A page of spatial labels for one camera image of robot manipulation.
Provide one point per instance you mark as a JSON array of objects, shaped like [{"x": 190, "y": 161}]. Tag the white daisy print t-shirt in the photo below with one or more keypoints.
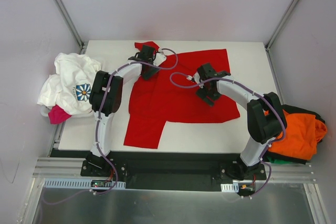
[{"x": 68, "y": 82}]

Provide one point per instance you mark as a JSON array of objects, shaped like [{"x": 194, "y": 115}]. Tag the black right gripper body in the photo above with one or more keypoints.
[{"x": 207, "y": 94}]

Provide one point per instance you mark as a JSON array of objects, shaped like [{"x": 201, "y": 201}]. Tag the aluminium front rail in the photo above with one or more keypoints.
[{"x": 77, "y": 168}]

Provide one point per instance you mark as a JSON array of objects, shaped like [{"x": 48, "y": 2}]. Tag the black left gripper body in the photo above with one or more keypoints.
[{"x": 148, "y": 69}]

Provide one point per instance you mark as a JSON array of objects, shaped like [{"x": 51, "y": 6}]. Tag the right aluminium frame post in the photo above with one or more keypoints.
[{"x": 284, "y": 19}]

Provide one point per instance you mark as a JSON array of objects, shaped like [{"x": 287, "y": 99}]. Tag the green t-shirt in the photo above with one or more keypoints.
[{"x": 277, "y": 161}]

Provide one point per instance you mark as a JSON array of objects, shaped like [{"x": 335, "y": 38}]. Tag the left aluminium frame post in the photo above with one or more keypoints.
[{"x": 82, "y": 45}]

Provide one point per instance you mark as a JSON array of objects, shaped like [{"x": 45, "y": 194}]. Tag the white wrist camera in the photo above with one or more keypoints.
[
  {"x": 195, "y": 78},
  {"x": 160, "y": 57}
]

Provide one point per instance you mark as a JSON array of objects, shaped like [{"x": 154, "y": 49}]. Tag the white slotted cable duct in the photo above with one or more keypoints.
[{"x": 69, "y": 183}]

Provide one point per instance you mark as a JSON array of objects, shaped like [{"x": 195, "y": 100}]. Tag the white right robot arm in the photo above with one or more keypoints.
[{"x": 265, "y": 118}]

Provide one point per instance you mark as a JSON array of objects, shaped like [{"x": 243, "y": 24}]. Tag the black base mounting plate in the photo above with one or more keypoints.
[{"x": 174, "y": 182}]

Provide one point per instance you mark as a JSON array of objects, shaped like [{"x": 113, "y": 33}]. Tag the orange t-shirt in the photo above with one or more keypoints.
[{"x": 276, "y": 149}]

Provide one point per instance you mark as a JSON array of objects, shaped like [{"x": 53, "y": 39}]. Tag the pink t-shirt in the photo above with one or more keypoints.
[{"x": 57, "y": 115}]

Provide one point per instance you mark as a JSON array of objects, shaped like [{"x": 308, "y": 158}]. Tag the red t-shirt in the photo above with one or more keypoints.
[{"x": 156, "y": 101}]

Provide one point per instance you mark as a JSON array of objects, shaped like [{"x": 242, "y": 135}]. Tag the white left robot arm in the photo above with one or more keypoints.
[{"x": 106, "y": 92}]

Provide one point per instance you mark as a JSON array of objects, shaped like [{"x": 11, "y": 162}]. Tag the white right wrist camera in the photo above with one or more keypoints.
[{"x": 195, "y": 78}]

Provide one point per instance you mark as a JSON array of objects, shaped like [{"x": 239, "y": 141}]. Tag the black t-shirt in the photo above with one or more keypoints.
[{"x": 304, "y": 110}]

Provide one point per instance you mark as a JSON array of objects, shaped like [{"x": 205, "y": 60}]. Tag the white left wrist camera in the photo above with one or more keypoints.
[{"x": 160, "y": 57}]

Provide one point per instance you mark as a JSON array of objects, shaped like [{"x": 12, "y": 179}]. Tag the aluminium frame post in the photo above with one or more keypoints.
[
  {"x": 284, "y": 19},
  {"x": 82, "y": 45}
]

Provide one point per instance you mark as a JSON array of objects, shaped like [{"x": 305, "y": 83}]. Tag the small white cable duct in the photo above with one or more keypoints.
[{"x": 230, "y": 188}]

